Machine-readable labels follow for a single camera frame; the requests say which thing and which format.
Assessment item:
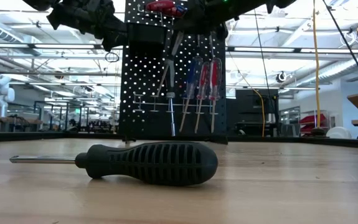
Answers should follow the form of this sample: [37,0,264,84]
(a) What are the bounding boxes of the black cabinet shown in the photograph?
[227,88,280,137]

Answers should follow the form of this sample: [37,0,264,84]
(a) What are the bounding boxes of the large red-handled flathead screwdriver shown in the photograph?
[208,57,223,134]

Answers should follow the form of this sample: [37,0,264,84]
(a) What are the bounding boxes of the white round object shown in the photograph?
[326,126,353,140]

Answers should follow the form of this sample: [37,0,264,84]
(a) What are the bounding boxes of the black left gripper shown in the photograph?
[46,0,129,53]

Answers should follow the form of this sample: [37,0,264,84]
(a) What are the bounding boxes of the thin yellow cable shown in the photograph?
[236,68,266,138]

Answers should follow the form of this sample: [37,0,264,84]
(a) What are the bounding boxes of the red storage bins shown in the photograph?
[299,113,328,134]

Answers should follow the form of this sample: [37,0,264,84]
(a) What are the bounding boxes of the black cord base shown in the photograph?
[309,127,327,137]

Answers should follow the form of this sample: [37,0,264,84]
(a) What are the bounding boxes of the long black cable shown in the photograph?
[321,0,358,103]

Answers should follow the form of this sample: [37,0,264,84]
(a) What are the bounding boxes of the yellow cord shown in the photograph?
[311,0,322,129]

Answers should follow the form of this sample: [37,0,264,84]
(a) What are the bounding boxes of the black table frame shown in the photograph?
[0,131,358,149]

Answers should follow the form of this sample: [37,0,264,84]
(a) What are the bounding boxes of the black-handled Phillips screwdriver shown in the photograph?
[9,141,219,187]

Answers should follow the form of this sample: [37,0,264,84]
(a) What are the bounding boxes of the short chrome hook rail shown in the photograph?
[132,92,220,114]

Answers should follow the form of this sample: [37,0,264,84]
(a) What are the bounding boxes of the black metal pegboard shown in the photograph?
[118,0,228,144]

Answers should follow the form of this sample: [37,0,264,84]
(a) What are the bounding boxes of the small black ceiling reel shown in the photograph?
[275,70,288,84]

